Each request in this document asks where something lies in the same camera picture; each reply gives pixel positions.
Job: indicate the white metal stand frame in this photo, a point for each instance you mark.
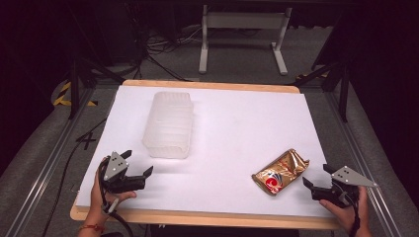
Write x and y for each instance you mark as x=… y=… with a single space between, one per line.
x=243 y=20

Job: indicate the white table sheet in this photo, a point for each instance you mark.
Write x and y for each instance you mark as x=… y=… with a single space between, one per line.
x=230 y=131

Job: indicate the person's left hand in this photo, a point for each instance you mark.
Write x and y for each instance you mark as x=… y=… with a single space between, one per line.
x=96 y=197

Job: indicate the person's right hand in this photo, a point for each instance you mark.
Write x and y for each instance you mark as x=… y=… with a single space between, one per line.
x=349 y=215

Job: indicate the golden snack packet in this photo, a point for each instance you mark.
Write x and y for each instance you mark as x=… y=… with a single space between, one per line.
x=280 y=172

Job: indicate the black tripod stand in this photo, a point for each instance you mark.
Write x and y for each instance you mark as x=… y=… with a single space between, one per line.
x=74 y=89
x=344 y=95

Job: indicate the translucent plastic container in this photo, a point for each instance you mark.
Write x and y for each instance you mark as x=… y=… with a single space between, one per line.
x=168 y=125

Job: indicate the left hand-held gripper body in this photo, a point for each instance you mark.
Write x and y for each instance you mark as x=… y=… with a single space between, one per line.
x=116 y=171

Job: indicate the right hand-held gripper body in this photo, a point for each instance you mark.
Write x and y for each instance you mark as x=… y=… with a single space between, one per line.
x=342 y=192

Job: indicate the aluminium floor rail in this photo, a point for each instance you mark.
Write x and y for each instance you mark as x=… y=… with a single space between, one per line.
x=361 y=164
x=49 y=164

